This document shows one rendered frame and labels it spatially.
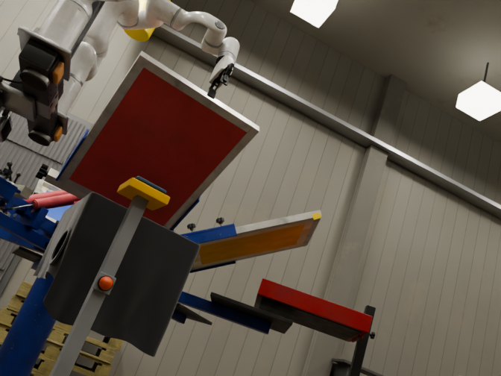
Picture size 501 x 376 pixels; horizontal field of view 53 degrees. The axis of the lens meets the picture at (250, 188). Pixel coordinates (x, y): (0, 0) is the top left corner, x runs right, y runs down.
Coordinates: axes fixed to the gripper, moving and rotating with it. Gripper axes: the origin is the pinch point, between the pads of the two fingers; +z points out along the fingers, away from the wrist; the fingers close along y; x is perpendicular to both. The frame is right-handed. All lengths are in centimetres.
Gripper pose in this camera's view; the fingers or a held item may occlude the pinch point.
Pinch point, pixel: (217, 89)
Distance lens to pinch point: 196.1
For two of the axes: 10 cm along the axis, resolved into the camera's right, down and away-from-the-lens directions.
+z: -1.6, 7.8, -6.1
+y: 5.8, -4.2, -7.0
